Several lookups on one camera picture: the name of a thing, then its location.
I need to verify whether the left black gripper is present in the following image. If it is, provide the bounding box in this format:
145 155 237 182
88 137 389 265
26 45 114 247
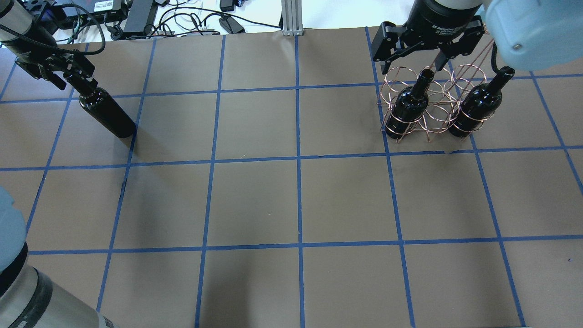
1 23 95 91

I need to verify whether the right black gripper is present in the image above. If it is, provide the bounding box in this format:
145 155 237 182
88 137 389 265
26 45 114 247
371 0 495 76

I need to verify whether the dark wine bottle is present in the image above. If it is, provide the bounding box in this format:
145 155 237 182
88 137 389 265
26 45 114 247
64 73 137 138

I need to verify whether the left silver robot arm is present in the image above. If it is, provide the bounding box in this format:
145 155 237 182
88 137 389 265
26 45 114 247
1 99 123 328

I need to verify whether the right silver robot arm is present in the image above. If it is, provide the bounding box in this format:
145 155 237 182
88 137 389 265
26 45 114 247
371 0 583 73

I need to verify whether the dark bottle in basket right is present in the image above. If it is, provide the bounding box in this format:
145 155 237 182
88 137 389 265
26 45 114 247
385 69 435 140

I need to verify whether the dark bottle in basket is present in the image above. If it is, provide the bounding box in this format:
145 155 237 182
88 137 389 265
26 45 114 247
385 69 435 140
448 66 516 138

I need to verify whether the dark bottle in basket left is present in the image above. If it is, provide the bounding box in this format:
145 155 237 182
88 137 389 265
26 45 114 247
448 66 516 138

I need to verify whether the black power adapter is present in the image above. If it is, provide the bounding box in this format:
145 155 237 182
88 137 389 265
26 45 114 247
123 0 158 38

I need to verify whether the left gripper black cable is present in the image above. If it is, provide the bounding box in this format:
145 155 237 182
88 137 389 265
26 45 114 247
0 4 107 57

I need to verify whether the copper wire wine basket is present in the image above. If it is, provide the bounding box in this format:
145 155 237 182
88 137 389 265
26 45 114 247
378 37 502 143

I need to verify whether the aluminium frame post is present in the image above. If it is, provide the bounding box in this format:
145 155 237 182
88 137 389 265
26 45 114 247
281 0 305 36

